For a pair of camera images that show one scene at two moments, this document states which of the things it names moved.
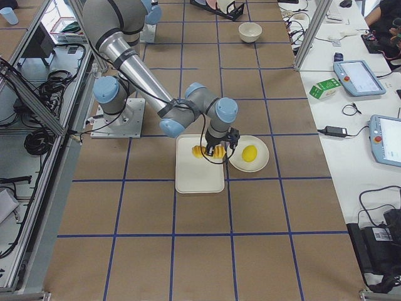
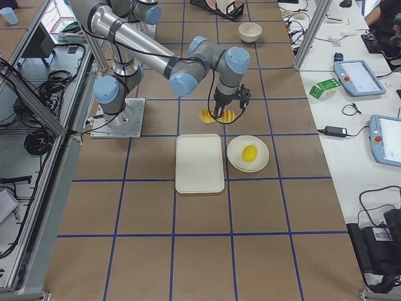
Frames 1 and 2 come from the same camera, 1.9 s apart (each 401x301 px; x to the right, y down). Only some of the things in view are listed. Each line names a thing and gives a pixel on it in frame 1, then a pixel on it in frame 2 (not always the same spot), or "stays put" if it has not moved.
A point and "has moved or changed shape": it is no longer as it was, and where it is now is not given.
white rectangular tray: [195, 175] stays put
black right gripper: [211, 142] to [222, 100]
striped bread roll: [200, 152] has moved or changed shape
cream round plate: [235, 155] stays put
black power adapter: [335, 132] stays put
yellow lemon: [249, 153] stays put
